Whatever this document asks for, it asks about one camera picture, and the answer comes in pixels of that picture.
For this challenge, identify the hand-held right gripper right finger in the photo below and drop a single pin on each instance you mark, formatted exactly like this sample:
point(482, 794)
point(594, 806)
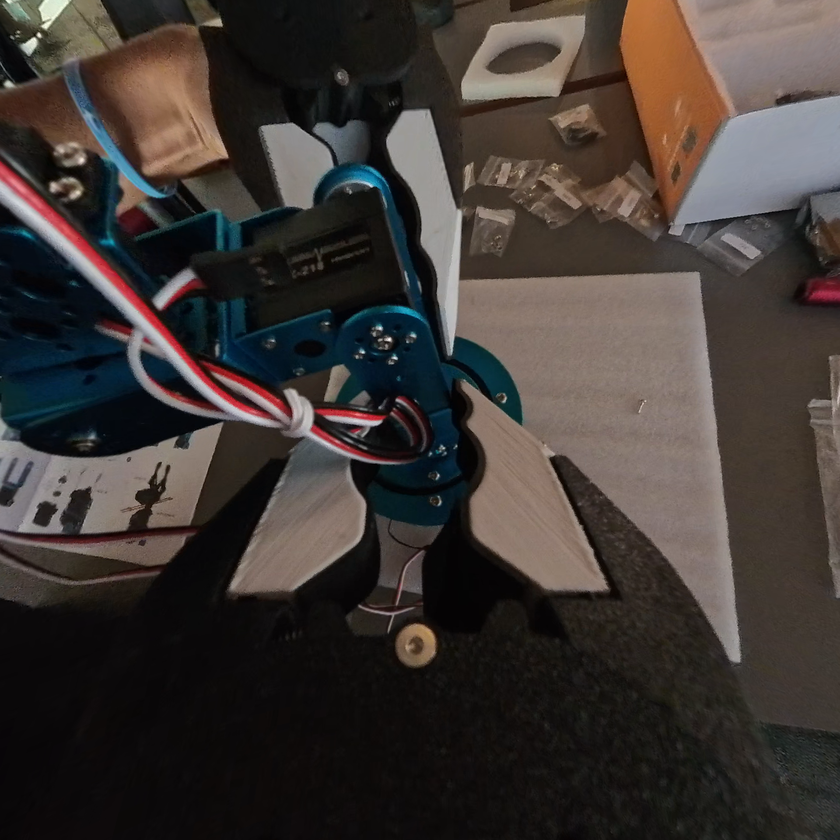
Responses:
point(525, 512)

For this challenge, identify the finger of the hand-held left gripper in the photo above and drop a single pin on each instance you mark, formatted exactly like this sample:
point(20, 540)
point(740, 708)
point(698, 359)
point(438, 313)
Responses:
point(433, 197)
point(292, 164)

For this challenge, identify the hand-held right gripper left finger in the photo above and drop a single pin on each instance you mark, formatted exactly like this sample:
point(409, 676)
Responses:
point(295, 525)

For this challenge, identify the blue toy robot arm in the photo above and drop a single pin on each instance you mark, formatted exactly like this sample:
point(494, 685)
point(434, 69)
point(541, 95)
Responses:
point(394, 374)

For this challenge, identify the person's left forearm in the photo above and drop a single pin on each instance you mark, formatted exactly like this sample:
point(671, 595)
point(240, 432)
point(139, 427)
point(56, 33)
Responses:
point(151, 98)

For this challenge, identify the printed instruction leaflet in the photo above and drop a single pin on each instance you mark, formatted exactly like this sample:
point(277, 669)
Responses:
point(190, 479)

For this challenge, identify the scattered clear screw bags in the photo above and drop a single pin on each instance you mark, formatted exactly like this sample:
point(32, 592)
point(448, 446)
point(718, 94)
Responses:
point(558, 197)

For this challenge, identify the white foam sheet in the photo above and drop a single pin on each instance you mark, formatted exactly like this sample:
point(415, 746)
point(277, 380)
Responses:
point(623, 394)

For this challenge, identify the blue wristband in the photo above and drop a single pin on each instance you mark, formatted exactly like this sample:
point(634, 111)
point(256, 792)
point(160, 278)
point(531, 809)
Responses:
point(84, 105)

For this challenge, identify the orange white cardboard box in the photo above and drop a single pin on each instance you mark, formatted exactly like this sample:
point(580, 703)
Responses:
point(669, 98)

